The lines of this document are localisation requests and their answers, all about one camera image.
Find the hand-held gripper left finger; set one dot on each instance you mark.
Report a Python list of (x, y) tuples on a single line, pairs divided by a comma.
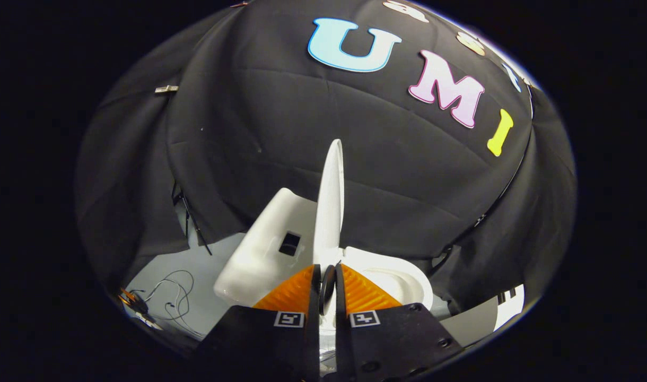
[(260, 345)]

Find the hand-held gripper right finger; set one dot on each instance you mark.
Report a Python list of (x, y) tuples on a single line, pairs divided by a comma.
[(392, 345)]

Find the white toilet seat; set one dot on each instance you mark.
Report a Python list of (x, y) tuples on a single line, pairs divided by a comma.
[(403, 268)]

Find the white toilet tank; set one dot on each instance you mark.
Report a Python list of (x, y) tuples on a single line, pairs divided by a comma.
[(260, 254)]

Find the black and white striped panel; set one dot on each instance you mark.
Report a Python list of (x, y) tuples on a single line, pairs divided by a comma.
[(509, 302)]

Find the black stand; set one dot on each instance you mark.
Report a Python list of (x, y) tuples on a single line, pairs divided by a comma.
[(193, 223)]

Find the black backdrop cloth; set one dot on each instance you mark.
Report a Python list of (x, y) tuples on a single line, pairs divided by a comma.
[(329, 148)]

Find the small metal clip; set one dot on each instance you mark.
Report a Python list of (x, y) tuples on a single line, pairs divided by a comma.
[(166, 89)]

